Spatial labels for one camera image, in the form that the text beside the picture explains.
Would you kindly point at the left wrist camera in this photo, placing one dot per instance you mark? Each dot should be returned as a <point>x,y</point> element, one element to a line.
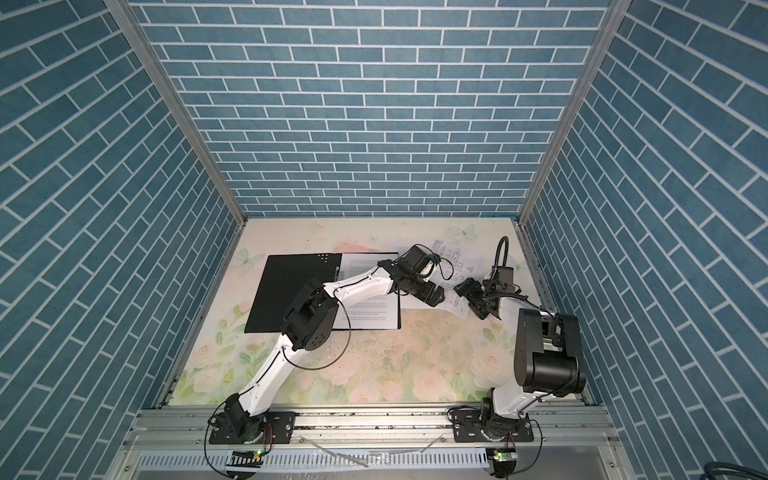
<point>418,260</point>

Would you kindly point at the aluminium left corner post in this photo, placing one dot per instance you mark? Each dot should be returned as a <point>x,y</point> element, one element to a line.
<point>130,27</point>

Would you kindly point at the text paper sheet far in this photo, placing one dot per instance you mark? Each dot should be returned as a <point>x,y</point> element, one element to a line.
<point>414,300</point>

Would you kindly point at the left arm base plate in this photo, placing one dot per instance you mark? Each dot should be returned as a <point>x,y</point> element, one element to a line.
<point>269,428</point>

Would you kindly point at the aluminium right corner post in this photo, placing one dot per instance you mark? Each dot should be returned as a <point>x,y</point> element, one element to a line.
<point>593,60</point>

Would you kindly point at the red folder with black inside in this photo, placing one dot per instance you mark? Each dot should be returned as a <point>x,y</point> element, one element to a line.
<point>282,278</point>

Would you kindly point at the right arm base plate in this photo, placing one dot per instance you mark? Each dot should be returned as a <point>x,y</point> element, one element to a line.
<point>470,425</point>

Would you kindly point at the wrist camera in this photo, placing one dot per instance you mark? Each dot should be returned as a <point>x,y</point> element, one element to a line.
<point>503,278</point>
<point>418,260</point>

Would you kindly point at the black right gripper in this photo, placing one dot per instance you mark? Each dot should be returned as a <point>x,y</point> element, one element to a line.
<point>471,288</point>

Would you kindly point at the aluminium front rail frame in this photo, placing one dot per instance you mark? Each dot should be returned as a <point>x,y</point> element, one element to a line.
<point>560,440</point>

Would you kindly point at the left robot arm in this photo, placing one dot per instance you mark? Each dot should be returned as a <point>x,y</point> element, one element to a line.
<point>308,324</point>

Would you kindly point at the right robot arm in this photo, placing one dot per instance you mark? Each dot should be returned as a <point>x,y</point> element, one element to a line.
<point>547,362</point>

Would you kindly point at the aluminium corner post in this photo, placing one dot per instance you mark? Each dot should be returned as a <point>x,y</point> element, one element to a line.
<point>593,60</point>
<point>130,27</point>

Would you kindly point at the technical drawing paper sheet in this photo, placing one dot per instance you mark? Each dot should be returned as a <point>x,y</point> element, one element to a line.
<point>458,263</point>

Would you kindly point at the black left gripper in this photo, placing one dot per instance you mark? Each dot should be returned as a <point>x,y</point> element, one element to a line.
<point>425,293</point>

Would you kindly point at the text printed paper sheet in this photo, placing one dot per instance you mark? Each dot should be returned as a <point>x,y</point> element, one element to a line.
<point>381,312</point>

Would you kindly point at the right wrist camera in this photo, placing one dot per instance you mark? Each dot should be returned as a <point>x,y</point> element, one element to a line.
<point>503,278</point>

